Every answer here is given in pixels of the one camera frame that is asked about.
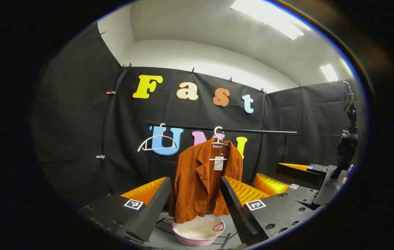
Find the black backdrop cloth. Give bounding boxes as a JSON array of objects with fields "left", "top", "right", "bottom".
[{"left": 32, "top": 21, "right": 360, "bottom": 210}]

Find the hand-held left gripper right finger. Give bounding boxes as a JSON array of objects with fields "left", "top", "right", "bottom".
[{"left": 220, "top": 175, "right": 315, "bottom": 245}]

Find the orange corduroy jacket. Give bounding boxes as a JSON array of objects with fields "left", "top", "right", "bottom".
[{"left": 168, "top": 138, "right": 243, "bottom": 224}]

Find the black clothes rack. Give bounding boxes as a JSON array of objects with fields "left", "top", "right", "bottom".
[{"left": 147, "top": 122, "right": 298, "bottom": 164}]

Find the pink white laundry hamper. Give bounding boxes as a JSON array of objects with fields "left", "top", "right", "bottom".
[{"left": 172, "top": 215, "right": 226, "bottom": 247}]

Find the long ceiling light panel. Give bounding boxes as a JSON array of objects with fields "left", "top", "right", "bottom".
[{"left": 230, "top": 0, "right": 305, "bottom": 40}]

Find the small ceiling light panel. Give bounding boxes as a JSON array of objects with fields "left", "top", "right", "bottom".
[{"left": 319, "top": 64, "right": 339, "bottom": 82}]

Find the white plastic hanger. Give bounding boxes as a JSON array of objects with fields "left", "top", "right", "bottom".
[
  {"left": 137, "top": 123, "right": 179, "bottom": 152},
  {"left": 209, "top": 126, "right": 232, "bottom": 162}
]

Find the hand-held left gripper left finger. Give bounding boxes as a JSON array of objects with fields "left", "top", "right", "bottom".
[{"left": 79, "top": 176, "right": 172, "bottom": 243}]

